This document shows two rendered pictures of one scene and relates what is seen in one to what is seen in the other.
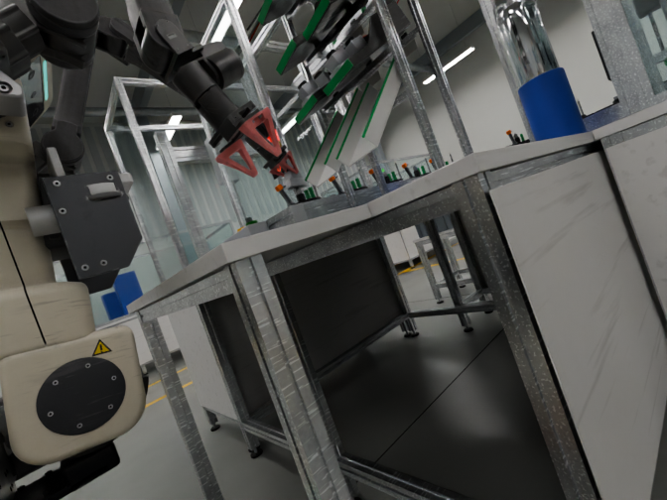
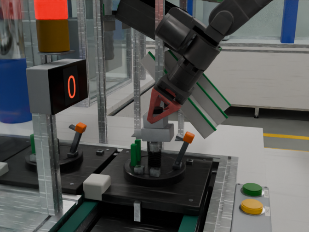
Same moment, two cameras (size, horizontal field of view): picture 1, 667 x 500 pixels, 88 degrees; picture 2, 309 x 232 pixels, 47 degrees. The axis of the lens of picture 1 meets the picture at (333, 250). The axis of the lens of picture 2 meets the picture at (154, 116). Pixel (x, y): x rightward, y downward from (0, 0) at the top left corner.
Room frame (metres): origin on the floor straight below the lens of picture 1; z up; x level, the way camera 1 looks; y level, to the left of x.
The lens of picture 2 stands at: (1.66, 0.65, 1.32)
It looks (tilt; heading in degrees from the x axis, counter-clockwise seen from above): 16 degrees down; 235
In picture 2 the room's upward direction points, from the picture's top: straight up
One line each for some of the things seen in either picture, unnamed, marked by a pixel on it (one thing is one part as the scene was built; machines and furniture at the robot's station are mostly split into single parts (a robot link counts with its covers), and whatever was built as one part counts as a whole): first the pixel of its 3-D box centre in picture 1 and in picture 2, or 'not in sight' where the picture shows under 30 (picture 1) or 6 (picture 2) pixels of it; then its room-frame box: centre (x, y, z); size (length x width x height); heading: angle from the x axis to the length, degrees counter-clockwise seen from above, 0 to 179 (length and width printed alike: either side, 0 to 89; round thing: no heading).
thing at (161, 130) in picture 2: (295, 178); (152, 123); (1.24, 0.04, 1.09); 0.08 x 0.04 x 0.07; 130
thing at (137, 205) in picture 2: not in sight; (137, 211); (1.34, 0.13, 0.95); 0.01 x 0.01 x 0.04; 40
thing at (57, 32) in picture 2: not in sight; (53, 35); (1.46, 0.08, 1.28); 0.05 x 0.05 x 0.05
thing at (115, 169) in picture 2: not in sight; (154, 176); (1.24, 0.05, 0.96); 0.24 x 0.24 x 0.02; 40
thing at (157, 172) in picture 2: not in sight; (155, 171); (1.27, 0.09, 1.00); 0.02 x 0.01 x 0.02; 130
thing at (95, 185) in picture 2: not in sight; (97, 187); (1.38, 0.03, 0.97); 0.05 x 0.05 x 0.04; 40
